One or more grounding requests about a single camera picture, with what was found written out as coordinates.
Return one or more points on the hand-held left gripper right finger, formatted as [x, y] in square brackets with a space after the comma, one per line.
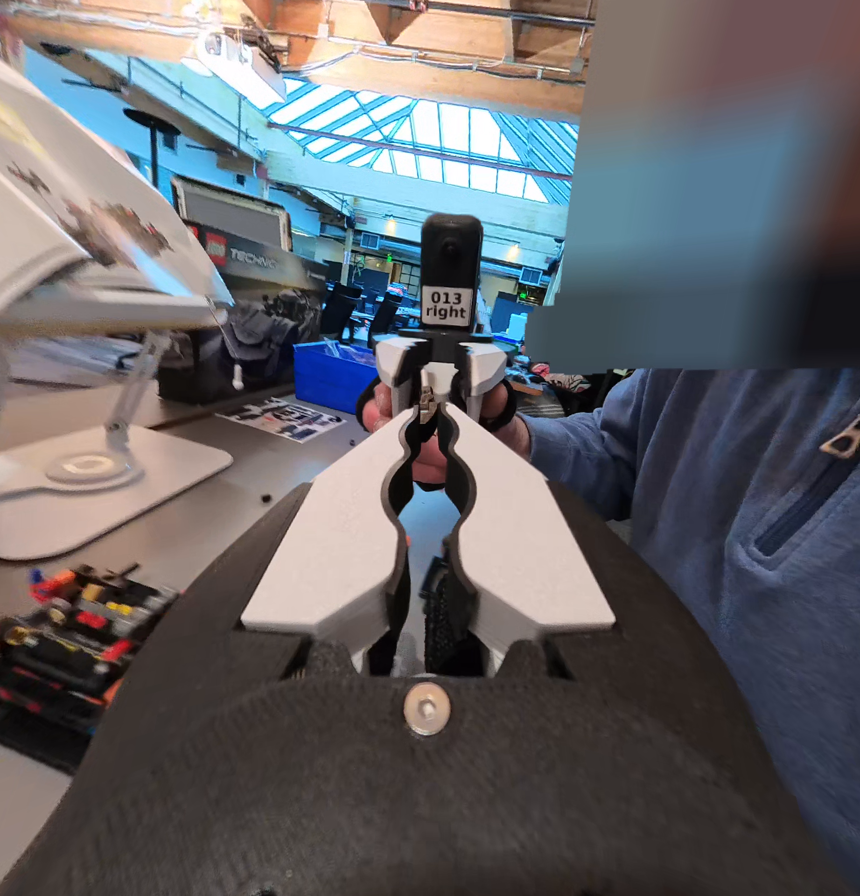
[535, 553]

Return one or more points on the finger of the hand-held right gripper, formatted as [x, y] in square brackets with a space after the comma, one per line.
[395, 371]
[487, 378]

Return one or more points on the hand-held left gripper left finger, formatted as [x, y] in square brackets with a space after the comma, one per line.
[325, 553]

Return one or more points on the small dark lego piece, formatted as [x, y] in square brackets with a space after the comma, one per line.
[425, 406]

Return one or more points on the black orange lego model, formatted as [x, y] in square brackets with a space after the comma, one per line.
[66, 644]

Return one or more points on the white lego instruction booklet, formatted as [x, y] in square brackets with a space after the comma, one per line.
[24, 231]

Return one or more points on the person's right forearm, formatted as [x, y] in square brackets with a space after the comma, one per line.
[591, 455]

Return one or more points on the lego sticker sheet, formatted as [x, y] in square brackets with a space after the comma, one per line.
[283, 420]

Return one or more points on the black lego set box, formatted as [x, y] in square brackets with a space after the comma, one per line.
[262, 262]

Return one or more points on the person's right hand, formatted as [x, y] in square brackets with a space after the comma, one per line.
[510, 430]

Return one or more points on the blue plastic bin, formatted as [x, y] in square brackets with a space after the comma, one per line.
[332, 381]

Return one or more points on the small white clip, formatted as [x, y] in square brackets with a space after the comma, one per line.
[238, 378]

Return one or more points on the white book stand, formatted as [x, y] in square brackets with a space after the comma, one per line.
[87, 490]

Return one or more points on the white ceiling projector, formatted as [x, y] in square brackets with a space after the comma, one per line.
[237, 66]

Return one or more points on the black floor lamp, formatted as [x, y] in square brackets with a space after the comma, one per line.
[153, 122]

